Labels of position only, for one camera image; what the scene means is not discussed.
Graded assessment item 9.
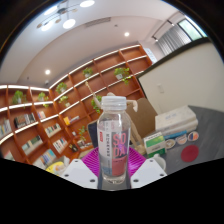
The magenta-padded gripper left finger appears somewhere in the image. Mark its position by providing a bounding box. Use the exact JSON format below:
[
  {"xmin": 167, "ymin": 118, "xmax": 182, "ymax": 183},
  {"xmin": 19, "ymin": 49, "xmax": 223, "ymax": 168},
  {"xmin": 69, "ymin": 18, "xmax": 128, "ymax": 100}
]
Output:
[{"xmin": 61, "ymin": 147, "xmax": 100, "ymax": 190}]

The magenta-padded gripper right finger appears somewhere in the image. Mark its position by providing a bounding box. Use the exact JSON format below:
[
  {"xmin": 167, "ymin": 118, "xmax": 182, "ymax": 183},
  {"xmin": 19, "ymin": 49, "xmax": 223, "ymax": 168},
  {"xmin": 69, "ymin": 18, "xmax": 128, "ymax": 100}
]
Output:
[{"xmin": 127, "ymin": 147, "xmax": 168, "ymax": 190}]

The clear plastic bottle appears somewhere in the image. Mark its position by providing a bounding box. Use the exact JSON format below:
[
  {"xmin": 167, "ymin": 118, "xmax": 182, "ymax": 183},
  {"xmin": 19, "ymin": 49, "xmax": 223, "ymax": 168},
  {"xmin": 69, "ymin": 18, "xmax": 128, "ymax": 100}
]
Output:
[{"xmin": 96, "ymin": 94, "xmax": 132, "ymax": 185}]

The small green white box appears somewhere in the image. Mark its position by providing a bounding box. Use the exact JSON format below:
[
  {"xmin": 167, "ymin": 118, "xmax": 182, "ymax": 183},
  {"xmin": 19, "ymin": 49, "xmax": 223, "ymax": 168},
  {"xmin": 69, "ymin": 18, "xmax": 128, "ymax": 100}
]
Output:
[{"xmin": 143, "ymin": 131, "xmax": 168, "ymax": 158}]

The round printed badge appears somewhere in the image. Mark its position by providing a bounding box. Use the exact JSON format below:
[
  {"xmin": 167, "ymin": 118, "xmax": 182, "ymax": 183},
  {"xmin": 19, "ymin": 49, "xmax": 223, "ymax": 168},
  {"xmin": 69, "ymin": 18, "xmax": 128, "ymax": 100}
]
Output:
[
  {"xmin": 187, "ymin": 130, "xmax": 200, "ymax": 142},
  {"xmin": 175, "ymin": 134, "xmax": 188, "ymax": 145},
  {"xmin": 164, "ymin": 138, "xmax": 177, "ymax": 149}
]

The brown chair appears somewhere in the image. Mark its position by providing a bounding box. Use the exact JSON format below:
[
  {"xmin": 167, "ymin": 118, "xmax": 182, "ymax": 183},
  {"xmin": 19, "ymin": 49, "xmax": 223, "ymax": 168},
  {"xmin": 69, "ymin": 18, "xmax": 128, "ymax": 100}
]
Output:
[{"xmin": 124, "ymin": 97, "xmax": 159, "ymax": 141}]

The blue book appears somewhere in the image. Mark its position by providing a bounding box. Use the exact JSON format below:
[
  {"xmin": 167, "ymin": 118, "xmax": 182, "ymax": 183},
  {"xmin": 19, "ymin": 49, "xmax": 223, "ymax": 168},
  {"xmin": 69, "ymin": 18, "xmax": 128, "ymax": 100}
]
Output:
[{"xmin": 163, "ymin": 129, "xmax": 188, "ymax": 139}]

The flat round red coaster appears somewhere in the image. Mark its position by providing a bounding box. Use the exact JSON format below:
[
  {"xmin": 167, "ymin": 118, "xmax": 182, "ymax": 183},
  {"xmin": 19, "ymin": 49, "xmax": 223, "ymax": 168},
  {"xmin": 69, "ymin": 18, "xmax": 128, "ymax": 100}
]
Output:
[{"xmin": 180, "ymin": 144, "xmax": 200, "ymax": 163}]

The white book stack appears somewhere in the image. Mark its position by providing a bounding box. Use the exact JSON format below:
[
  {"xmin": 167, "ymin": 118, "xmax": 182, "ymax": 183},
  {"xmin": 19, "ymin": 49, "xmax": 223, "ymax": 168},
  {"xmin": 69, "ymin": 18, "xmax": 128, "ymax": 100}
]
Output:
[{"xmin": 154, "ymin": 104, "xmax": 199, "ymax": 138}]

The orange wooden shelf unit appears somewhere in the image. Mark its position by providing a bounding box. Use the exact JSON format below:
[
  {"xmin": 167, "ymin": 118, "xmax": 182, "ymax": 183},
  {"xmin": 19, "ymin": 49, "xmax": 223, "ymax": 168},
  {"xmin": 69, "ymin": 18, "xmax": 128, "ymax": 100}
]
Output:
[{"xmin": 0, "ymin": 44, "xmax": 153, "ymax": 169}]

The grey curtain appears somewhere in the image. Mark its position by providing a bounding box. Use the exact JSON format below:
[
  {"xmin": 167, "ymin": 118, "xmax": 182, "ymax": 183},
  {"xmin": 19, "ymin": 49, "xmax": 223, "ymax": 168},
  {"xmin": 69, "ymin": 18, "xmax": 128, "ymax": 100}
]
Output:
[{"xmin": 154, "ymin": 24, "xmax": 188, "ymax": 56}]

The ceiling air vent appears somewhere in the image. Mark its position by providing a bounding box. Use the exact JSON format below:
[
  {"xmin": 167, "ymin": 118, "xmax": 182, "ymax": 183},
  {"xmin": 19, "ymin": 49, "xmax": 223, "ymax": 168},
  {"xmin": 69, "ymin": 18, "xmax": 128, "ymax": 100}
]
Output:
[{"xmin": 83, "ymin": 17, "xmax": 112, "ymax": 28}]

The ceiling lamp with round bulbs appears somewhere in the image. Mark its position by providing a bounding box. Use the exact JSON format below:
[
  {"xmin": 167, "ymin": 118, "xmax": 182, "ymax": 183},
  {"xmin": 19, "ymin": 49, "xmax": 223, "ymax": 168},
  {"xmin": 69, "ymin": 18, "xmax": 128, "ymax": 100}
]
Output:
[{"xmin": 35, "ymin": 0, "xmax": 96, "ymax": 32}]

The window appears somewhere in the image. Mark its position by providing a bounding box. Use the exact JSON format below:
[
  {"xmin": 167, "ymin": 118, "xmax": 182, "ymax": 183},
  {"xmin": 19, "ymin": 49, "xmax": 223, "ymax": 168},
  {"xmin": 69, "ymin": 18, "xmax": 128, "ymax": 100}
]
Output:
[{"xmin": 176, "ymin": 18, "xmax": 208, "ymax": 41}]

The white wall poster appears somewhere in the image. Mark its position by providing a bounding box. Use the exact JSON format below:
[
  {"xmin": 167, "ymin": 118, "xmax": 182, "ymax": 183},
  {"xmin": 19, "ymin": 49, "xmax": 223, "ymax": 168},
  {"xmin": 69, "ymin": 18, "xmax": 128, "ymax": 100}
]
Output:
[{"xmin": 145, "ymin": 47, "xmax": 158, "ymax": 64}]

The black curtain rail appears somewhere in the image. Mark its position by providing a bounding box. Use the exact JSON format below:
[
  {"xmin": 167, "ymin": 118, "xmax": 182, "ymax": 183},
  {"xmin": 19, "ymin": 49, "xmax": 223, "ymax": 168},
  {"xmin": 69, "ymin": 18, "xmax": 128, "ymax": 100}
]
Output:
[{"xmin": 151, "ymin": 19, "xmax": 178, "ymax": 43}]

